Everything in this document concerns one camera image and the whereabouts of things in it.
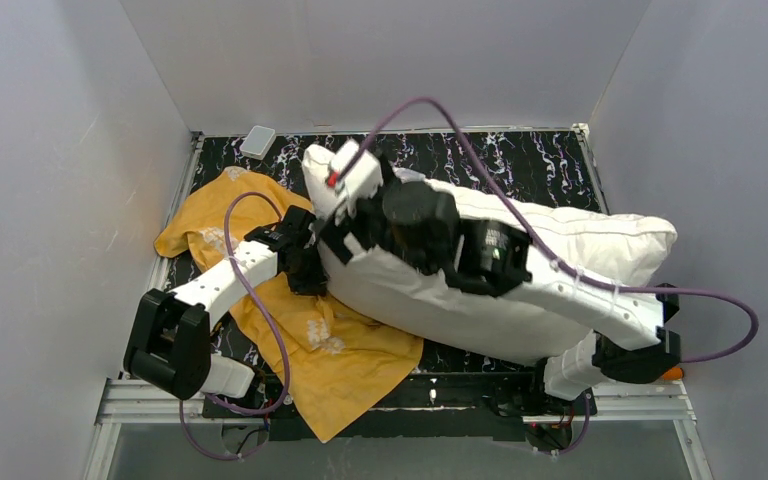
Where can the yellow and blue pillowcase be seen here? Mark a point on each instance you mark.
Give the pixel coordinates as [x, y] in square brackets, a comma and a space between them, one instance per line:
[341, 362]

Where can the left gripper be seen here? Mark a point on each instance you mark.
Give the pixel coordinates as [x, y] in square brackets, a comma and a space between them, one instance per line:
[306, 258]

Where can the small white box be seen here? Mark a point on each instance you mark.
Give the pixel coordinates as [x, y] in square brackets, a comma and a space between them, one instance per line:
[257, 143]

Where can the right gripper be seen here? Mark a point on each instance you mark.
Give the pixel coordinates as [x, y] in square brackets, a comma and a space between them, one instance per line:
[342, 241]

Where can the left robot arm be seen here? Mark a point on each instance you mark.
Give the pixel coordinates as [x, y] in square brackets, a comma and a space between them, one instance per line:
[169, 345]

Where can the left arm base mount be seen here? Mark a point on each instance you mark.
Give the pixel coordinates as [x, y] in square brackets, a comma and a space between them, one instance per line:
[285, 422]

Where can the aluminium frame rail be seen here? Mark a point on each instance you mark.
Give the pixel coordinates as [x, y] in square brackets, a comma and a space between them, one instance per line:
[129, 400]

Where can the white pillow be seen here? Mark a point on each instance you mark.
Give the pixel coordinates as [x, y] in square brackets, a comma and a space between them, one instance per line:
[490, 291]

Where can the orange handled tool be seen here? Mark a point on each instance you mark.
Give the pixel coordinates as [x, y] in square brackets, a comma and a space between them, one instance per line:
[673, 374]

